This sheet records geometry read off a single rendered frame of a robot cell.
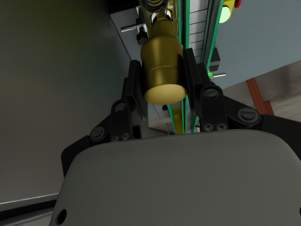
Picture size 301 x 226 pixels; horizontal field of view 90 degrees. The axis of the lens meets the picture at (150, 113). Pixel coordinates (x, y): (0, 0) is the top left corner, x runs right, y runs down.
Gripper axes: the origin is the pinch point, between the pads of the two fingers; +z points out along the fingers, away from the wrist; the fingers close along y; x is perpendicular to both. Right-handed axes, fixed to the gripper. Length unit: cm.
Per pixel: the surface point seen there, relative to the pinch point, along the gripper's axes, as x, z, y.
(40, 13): 4.6, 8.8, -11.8
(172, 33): -1.8, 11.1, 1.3
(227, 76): -68, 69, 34
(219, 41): -35, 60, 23
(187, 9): -7.2, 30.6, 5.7
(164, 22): -0.9, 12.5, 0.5
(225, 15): -17, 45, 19
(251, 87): -169, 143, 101
